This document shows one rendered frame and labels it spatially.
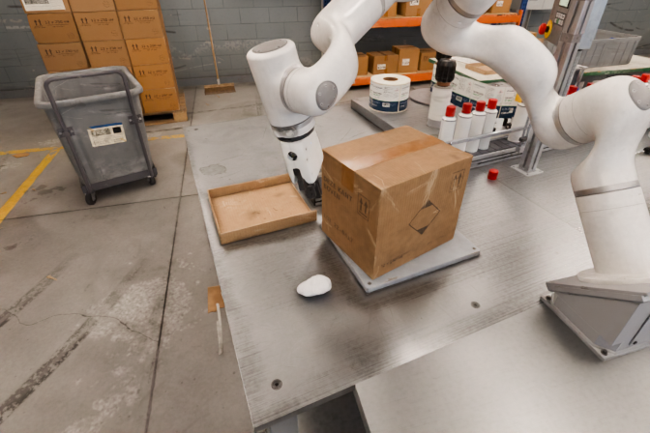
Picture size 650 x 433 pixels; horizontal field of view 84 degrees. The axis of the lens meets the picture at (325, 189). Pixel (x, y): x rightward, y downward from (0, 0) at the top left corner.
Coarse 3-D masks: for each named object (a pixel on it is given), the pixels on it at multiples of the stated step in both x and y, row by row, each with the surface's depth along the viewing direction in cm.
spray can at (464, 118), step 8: (464, 104) 133; (472, 104) 133; (464, 112) 134; (464, 120) 135; (456, 128) 139; (464, 128) 136; (456, 136) 140; (464, 136) 138; (456, 144) 141; (464, 144) 140
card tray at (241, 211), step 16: (288, 176) 134; (208, 192) 122; (224, 192) 127; (240, 192) 129; (256, 192) 129; (272, 192) 129; (288, 192) 129; (224, 208) 121; (240, 208) 121; (256, 208) 121; (272, 208) 121; (288, 208) 121; (304, 208) 121; (224, 224) 113; (240, 224) 113; (256, 224) 107; (272, 224) 109; (288, 224) 112; (224, 240) 105
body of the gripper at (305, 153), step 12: (312, 132) 72; (288, 144) 67; (300, 144) 67; (312, 144) 72; (288, 156) 69; (300, 156) 68; (312, 156) 72; (288, 168) 71; (300, 168) 70; (312, 168) 71; (312, 180) 72
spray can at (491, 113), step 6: (492, 102) 137; (486, 108) 140; (492, 108) 138; (492, 114) 139; (486, 120) 140; (492, 120) 140; (486, 126) 141; (492, 126) 141; (486, 132) 143; (486, 138) 144; (480, 144) 146; (486, 144) 145; (480, 150) 147; (486, 150) 147
